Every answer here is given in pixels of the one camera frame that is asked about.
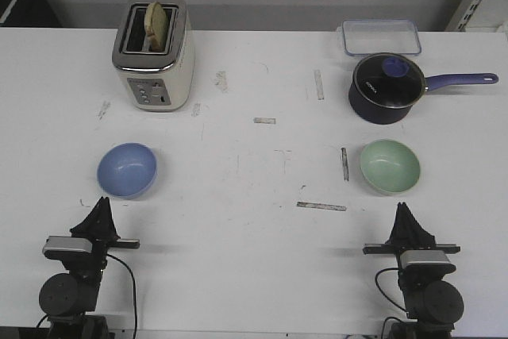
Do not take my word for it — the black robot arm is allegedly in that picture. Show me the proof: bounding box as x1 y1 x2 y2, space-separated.
363 202 464 338
38 197 140 338

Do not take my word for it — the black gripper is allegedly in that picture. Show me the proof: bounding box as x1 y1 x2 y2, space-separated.
362 202 461 275
65 197 140 275

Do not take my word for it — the glass pot lid blue knob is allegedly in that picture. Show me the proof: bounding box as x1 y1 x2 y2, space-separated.
352 52 425 109

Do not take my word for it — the clear plastic food container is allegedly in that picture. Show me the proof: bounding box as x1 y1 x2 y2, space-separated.
337 19 421 56

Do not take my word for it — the slice of toast bread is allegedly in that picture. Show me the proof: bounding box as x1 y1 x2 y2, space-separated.
144 2 169 52

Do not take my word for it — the cream and chrome toaster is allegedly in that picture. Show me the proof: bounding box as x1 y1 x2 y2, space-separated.
112 0 195 112

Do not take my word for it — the green bowl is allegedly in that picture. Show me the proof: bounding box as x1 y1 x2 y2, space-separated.
360 140 421 195

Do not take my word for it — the blue bowl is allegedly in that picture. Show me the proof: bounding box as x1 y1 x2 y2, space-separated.
96 142 157 199

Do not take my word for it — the dark blue saucepan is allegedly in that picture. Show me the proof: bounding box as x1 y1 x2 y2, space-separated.
348 52 498 125

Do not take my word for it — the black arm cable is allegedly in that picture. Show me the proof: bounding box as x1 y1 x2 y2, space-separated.
106 253 138 336
374 267 410 314

